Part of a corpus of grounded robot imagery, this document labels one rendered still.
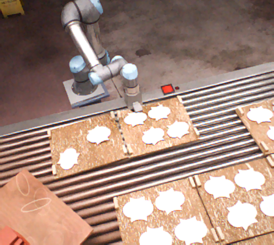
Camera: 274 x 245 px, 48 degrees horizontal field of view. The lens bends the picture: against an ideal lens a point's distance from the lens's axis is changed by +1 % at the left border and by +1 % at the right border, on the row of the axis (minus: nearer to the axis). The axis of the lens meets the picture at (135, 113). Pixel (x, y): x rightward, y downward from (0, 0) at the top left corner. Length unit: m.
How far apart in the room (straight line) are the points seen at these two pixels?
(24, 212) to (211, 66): 2.72
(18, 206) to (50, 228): 0.21
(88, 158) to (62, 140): 0.21
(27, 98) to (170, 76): 1.62
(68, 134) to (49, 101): 1.66
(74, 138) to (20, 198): 0.46
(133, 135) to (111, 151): 0.16
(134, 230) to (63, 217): 0.33
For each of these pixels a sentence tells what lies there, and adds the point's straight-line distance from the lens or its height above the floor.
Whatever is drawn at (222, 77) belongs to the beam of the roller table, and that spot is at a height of 0.91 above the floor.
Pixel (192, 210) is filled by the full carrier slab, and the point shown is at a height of 0.94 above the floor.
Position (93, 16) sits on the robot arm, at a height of 1.44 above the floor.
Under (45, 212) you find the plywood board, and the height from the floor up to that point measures 1.04.
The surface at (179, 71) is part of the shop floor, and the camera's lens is 3.59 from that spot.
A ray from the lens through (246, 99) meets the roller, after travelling 2.05.
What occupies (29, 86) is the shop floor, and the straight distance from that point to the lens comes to 3.78.
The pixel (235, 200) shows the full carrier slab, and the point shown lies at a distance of 1.61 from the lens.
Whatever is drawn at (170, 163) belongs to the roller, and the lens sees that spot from 1.70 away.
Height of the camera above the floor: 2.35
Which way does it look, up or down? 48 degrees down
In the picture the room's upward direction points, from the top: 7 degrees counter-clockwise
